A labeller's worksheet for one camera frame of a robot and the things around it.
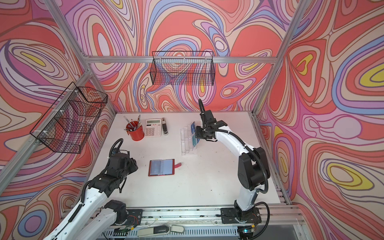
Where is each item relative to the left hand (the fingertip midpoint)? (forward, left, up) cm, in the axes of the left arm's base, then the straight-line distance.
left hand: (135, 162), depth 81 cm
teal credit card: (+16, -32, -1) cm, 36 cm away
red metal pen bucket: (+21, +5, +2) cm, 22 cm away
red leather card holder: (+2, -13, -11) cm, 17 cm away
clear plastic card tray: (+20, -29, -6) cm, 36 cm away
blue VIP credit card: (+24, -32, -1) cm, 40 cm away
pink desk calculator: (+32, -2, -8) cm, 33 cm away
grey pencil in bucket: (+30, +12, +3) cm, 32 cm away
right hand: (+15, -36, +2) cm, 39 cm away
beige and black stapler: (+31, -11, -5) cm, 33 cm away
